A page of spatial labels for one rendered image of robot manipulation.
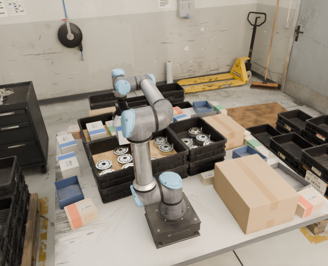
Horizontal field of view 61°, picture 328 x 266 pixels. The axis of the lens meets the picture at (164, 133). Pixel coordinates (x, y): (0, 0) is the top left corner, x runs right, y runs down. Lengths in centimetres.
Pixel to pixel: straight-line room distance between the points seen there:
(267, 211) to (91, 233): 96
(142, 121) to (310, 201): 112
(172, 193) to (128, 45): 384
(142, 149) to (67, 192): 88
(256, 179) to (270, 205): 19
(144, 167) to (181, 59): 420
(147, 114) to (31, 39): 390
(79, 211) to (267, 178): 109
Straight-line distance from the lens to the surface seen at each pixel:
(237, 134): 221
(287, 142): 308
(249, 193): 158
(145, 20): 500
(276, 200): 158
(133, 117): 114
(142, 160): 126
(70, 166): 204
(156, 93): 134
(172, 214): 151
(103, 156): 200
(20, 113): 304
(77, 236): 170
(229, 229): 166
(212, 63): 565
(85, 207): 173
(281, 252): 254
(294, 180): 206
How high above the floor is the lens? 196
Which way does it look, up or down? 31 degrees down
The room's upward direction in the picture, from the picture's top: 2 degrees counter-clockwise
